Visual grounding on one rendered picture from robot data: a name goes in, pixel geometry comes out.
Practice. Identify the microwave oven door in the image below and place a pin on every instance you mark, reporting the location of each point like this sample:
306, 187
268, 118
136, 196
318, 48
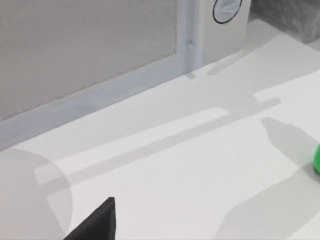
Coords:
87, 55

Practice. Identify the green bottle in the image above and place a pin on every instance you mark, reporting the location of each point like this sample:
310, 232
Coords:
317, 162

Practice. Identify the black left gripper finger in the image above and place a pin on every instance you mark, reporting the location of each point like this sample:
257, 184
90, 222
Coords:
100, 222

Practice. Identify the pale microwave oven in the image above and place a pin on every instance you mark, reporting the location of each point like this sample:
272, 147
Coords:
125, 50

